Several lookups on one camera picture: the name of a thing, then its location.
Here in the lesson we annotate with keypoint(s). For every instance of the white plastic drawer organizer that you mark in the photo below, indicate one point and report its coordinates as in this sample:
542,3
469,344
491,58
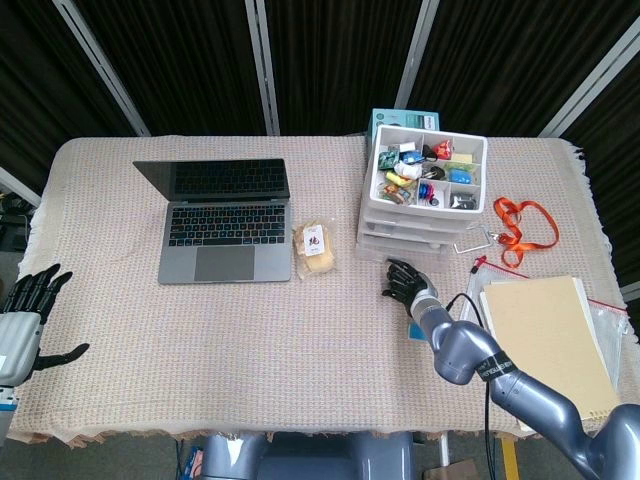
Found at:
372,200

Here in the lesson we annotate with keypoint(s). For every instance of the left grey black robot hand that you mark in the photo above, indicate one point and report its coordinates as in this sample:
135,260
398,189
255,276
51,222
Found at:
22,340

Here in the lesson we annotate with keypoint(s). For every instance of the grey robot torso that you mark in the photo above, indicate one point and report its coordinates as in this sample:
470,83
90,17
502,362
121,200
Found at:
310,457

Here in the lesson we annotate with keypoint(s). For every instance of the black key bunch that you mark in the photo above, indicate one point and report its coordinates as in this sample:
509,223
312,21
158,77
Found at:
432,173

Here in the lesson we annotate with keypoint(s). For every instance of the red orange small packet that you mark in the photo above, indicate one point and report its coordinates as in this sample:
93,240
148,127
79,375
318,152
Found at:
442,150

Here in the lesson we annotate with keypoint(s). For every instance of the blue topped white block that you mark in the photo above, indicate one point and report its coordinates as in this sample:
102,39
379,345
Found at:
415,332

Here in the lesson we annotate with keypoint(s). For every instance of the teal cardboard box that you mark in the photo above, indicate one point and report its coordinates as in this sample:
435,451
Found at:
400,119

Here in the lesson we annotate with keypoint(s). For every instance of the black small device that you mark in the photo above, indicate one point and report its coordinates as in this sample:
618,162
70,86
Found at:
462,200

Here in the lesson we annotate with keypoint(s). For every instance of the brown snack packet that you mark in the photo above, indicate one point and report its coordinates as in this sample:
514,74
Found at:
395,194

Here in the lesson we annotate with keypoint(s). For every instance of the pale yellow sticky notes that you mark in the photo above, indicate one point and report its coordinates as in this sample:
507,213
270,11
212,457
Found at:
462,158

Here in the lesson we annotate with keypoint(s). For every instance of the clear mesh pouch red zipper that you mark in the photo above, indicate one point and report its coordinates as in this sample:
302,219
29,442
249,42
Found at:
605,320

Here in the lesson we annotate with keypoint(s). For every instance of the green patterned card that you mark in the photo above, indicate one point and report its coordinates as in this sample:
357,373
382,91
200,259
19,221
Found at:
387,158

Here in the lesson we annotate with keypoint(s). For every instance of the grey open laptop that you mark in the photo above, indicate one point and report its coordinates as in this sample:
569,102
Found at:
225,235

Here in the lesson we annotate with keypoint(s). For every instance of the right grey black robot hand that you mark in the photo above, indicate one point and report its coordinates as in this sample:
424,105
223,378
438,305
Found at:
407,282

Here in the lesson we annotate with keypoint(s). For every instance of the bagged bread with white label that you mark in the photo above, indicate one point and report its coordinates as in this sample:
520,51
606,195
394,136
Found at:
314,250

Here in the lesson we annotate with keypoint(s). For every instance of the green blue patterned packet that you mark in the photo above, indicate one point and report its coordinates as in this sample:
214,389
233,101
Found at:
460,176

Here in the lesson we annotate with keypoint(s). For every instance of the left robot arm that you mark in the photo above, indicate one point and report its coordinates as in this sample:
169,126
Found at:
6,415

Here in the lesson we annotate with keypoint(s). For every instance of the beige woven tablecloth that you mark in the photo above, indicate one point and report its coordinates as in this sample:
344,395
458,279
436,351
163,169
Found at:
200,350

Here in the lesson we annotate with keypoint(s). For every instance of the white metal partition post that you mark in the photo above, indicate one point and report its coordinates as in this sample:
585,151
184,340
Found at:
595,80
417,50
17,185
100,65
262,65

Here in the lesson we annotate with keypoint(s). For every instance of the blue and red clips bunch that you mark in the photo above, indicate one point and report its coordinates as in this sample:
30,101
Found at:
426,194

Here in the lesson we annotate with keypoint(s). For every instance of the white crumpled wad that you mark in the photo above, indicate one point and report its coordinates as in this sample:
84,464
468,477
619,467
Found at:
409,171

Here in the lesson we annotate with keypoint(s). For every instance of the tan spiral notebook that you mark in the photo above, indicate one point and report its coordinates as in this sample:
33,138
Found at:
545,335

